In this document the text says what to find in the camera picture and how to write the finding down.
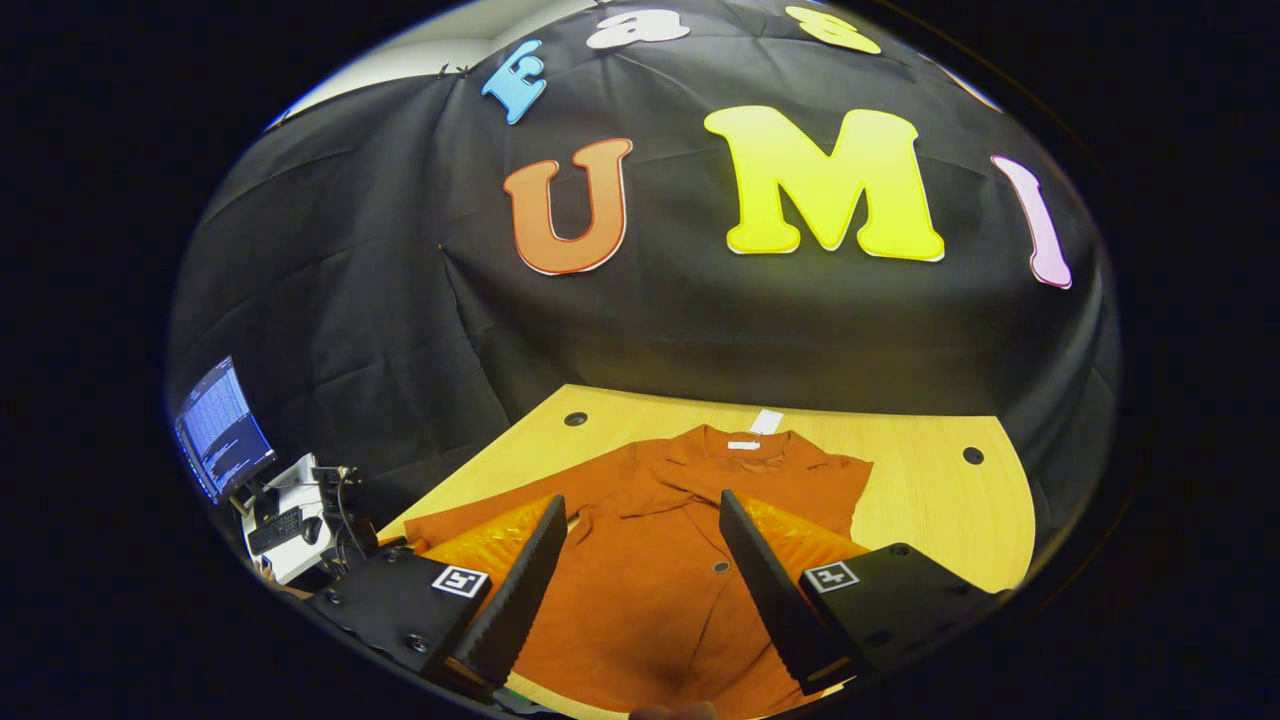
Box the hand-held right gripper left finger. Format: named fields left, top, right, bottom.
left=305, top=493, right=569, bottom=701

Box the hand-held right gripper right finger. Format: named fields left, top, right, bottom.
left=718, top=488, right=1006, bottom=696

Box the rust orange knit garment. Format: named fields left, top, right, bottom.
left=403, top=425, right=874, bottom=719

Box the black keyboard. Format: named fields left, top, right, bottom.
left=247, top=507, right=306, bottom=557

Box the white side desk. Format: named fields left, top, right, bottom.
left=240, top=453, right=336, bottom=586

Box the black backdrop cloth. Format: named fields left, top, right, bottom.
left=168, top=0, right=1121, bottom=541

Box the computer monitor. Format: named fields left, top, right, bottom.
left=175, top=357, right=278, bottom=504

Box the black cable bundle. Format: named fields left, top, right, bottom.
left=315, top=464, right=379, bottom=563

